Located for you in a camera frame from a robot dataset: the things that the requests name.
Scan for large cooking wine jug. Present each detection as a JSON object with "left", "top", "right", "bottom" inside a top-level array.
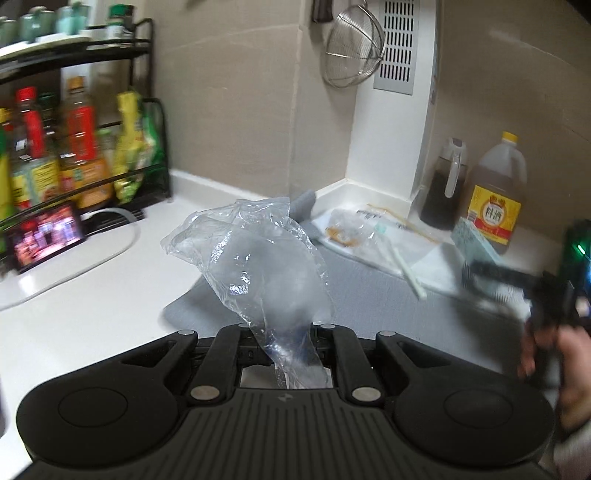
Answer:
[{"left": 466, "top": 131, "right": 528, "bottom": 256}]

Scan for white round tray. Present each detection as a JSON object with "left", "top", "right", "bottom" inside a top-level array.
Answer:
[{"left": 0, "top": 32, "right": 94, "bottom": 61}]

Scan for smartphone with lit screen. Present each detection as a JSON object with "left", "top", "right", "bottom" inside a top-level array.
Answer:
[{"left": 7, "top": 202, "right": 88, "bottom": 273}]

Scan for dark sauce bottle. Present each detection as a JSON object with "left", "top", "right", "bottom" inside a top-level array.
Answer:
[{"left": 39, "top": 92, "right": 62, "bottom": 158}]

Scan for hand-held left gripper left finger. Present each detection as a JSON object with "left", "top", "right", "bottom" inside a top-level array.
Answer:
[{"left": 139, "top": 323, "right": 269, "bottom": 403}]

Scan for yellow seasoning bag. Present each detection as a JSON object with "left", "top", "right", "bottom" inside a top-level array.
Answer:
[{"left": 113, "top": 91, "right": 149, "bottom": 205}]

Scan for black utensil handle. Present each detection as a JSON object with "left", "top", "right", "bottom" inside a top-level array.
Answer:
[{"left": 311, "top": 0, "right": 335, "bottom": 24}]

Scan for metal mesh strainer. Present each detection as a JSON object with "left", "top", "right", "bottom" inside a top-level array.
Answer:
[{"left": 322, "top": 2, "right": 387, "bottom": 88}]

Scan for white toothbrush teal bristles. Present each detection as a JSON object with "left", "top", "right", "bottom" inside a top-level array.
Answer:
[{"left": 375, "top": 222, "right": 428, "bottom": 302}]

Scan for orange label oil bottle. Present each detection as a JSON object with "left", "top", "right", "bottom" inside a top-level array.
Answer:
[{"left": 58, "top": 76, "right": 114, "bottom": 209}]

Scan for narrow grey vent grille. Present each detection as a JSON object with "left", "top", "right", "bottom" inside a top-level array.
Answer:
[{"left": 373, "top": 0, "right": 419, "bottom": 96}]

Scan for clear zip bag yellow seal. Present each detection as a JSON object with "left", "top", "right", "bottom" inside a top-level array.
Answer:
[{"left": 311, "top": 203, "right": 447, "bottom": 294}]

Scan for teal patterned carton box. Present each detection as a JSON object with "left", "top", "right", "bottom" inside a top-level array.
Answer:
[{"left": 450, "top": 217, "right": 532, "bottom": 310}]

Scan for white charging cable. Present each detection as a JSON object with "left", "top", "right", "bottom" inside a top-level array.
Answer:
[{"left": 0, "top": 208, "right": 142, "bottom": 313}]

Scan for green lid spice jar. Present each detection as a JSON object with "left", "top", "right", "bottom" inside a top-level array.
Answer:
[{"left": 107, "top": 4, "right": 136, "bottom": 40}]

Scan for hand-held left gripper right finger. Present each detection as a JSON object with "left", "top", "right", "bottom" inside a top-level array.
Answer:
[{"left": 314, "top": 323, "right": 439, "bottom": 403}]

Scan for black wire spice rack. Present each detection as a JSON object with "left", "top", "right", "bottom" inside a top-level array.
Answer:
[{"left": 0, "top": 18, "right": 174, "bottom": 259}]

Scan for large clear plastic bag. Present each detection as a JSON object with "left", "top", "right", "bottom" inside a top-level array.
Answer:
[{"left": 161, "top": 196, "right": 335, "bottom": 391}]

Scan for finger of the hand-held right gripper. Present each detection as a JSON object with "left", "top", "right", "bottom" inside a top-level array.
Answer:
[{"left": 462, "top": 260, "right": 546, "bottom": 295}]

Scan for grey cloth mat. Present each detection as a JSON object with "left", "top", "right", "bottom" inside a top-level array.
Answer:
[{"left": 161, "top": 187, "right": 559, "bottom": 370}]

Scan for green label yellow cap bottle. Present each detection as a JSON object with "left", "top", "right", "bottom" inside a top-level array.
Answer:
[{"left": 0, "top": 108, "right": 20, "bottom": 219}]

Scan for person's right hand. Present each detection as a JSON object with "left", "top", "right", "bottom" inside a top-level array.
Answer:
[{"left": 517, "top": 323, "right": 591, "bottom": 435}]

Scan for soy sauce dispenser jug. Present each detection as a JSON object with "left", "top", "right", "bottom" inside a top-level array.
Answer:
[{"left": 419, "top": 137, "right": 468, "bottom": 230}]

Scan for red cap sauce bottle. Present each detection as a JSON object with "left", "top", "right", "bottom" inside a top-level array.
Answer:
[{"left": 14, "top": 87, "right": 62, "bottom": 209}]

